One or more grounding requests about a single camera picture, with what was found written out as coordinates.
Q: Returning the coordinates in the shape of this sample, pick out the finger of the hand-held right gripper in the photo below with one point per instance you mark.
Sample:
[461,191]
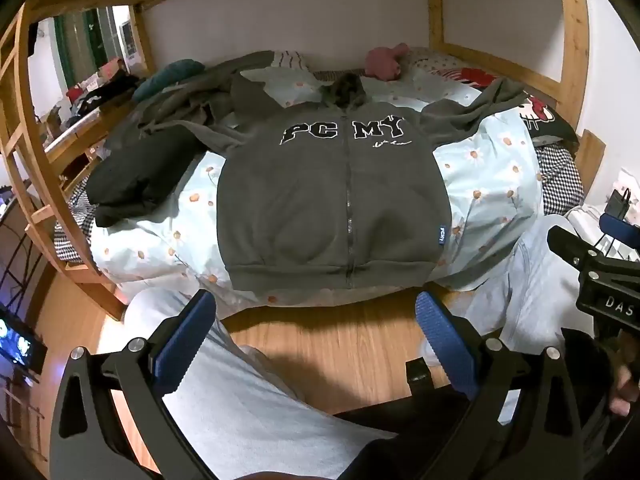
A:
[572,250]
[622,237]

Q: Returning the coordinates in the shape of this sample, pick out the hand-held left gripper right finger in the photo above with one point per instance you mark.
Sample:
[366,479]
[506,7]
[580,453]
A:
[445,340]

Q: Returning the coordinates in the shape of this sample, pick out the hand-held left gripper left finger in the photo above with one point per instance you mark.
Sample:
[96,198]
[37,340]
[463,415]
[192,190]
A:
[185,340]

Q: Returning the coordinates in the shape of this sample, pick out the dark green zip hoodie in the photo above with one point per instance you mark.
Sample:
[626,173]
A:
[325,200]

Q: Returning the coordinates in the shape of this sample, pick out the black folded clothes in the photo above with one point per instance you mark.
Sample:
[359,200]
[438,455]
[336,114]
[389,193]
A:
[135,180]

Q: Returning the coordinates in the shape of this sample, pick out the pile of grey clothes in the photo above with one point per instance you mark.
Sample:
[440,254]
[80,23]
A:
[165,105]

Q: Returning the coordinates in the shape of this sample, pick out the person's right hand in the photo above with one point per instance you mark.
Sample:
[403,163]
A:
[627,385]

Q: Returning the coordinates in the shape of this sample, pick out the person's light blue pants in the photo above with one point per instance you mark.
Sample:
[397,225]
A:
[225,390]

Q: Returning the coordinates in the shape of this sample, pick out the person's black zip jacket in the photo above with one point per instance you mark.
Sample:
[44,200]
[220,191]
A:
[390,435]

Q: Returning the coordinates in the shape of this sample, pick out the floral light blue duvet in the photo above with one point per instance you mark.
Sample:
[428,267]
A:
[165,230]

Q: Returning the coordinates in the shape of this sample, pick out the computer monitor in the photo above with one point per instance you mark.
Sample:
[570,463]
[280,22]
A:
[20,345]

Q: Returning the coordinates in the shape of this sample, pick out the strawberry print pillow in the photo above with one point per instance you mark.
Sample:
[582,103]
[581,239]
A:
[430,62]

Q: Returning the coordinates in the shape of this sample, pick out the cluttered wooden bunk bed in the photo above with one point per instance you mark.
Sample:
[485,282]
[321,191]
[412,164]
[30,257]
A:
[85,125]

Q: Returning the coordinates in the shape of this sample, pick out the teal pillow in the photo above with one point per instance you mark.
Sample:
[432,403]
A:
[170,72]

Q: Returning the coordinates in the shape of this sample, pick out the pink plush toy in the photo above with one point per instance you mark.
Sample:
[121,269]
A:
[380,62]

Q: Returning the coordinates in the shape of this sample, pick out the patterned white pillow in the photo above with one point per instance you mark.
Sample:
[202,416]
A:
[290,60]

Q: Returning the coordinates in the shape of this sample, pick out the wooden bunk bed frame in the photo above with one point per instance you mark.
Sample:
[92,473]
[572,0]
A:
[574,60]

